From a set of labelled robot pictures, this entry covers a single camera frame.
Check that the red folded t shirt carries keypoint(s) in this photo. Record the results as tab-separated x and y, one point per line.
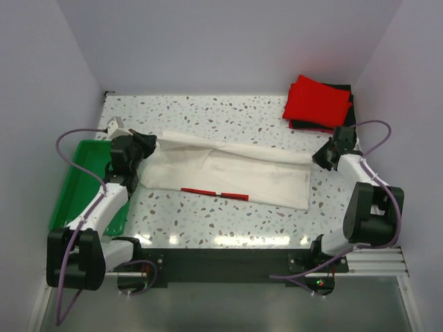
316	103

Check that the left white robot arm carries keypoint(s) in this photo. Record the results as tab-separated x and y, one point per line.
76	257

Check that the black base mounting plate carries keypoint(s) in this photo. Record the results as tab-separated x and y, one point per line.
306	268

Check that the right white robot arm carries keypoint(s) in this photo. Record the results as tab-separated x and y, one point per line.
373	215

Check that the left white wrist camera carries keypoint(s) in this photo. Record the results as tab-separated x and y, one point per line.
115	128

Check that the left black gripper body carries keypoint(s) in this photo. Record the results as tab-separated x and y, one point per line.
136	162

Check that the green plastic tray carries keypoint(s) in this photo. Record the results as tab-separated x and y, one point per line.
79	188

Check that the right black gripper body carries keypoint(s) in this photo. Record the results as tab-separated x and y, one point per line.
333	146

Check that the white t shirt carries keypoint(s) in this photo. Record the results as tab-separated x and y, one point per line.
263	175

